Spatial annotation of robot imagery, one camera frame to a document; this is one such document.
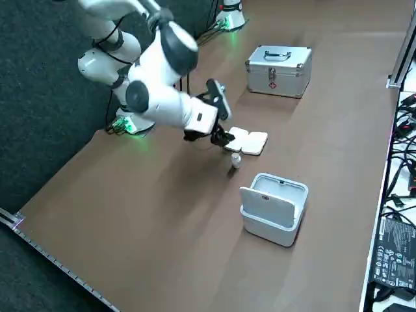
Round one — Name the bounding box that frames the aluminium frame rail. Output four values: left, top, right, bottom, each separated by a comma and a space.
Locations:
386, 19, 416, 89

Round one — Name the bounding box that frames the aluminium table edge strip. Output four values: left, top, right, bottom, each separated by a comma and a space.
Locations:
0, 207, 118, 312

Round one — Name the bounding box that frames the silver aluminium medicine case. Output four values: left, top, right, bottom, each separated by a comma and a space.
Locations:
245, 45, 313, 99

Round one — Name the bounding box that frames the white open pill box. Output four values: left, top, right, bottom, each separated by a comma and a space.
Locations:
223, 126, 269, 157

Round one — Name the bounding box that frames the white bin with lid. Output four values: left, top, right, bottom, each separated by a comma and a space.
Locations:
239, 172, 309, 248

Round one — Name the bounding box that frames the black power adapter with label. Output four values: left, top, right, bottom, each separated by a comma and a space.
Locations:
370, 214, 416, 290

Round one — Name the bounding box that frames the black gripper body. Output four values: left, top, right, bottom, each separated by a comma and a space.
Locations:
183, 120, 225, 144

